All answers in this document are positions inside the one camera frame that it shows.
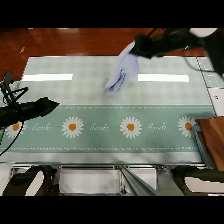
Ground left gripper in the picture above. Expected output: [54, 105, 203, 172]
[22, 96, 61, 120]

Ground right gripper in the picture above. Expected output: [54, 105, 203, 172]
[129, 33, 156, 60]

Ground light blue shirt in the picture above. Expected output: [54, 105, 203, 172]
[103, 40, 141, 96]

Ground brown garment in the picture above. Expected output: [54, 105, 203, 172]
[194, 116, 224, 172]

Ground black cable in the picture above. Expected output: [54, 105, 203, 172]
[0, 120, 29, 158]

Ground silver frame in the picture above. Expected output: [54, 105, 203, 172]
[0, 55, 224, 197]

